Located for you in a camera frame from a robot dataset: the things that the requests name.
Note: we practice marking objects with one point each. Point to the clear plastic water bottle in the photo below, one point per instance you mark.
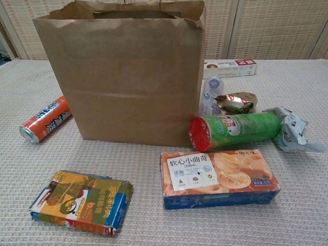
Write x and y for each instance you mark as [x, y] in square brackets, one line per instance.
[211, 92]

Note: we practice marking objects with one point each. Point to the blue-orange cookie box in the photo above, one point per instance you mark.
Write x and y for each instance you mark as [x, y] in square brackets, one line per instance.
[217, 174]

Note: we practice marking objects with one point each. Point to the red lidded cup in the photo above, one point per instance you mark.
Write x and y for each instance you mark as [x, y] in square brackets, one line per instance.
[243, 128]

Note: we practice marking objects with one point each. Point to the brown paper bag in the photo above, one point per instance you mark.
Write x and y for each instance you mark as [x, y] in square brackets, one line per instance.
[123, 89]

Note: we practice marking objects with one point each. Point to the gold brown candy wrapper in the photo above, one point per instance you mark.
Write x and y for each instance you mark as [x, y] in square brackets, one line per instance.
[238, 102]

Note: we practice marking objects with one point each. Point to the long white-red wrap box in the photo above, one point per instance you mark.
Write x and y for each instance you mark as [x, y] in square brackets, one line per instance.
[230, 69]

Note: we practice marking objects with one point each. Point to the yellow blue snack packet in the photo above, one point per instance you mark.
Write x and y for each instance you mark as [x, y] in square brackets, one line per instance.
[82, 202]

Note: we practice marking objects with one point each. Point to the orange soda can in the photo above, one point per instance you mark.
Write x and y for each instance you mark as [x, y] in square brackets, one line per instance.
[48, 118]

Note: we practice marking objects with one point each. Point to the grey white plastic packet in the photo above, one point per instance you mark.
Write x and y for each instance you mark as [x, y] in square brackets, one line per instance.
[289, 128]

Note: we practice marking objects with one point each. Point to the beige woven tablecloth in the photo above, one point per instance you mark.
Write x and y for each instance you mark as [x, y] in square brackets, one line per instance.
[153, 225]

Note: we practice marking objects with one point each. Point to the woven folding screen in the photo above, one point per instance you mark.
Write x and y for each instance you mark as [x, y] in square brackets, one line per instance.
[269, 30]

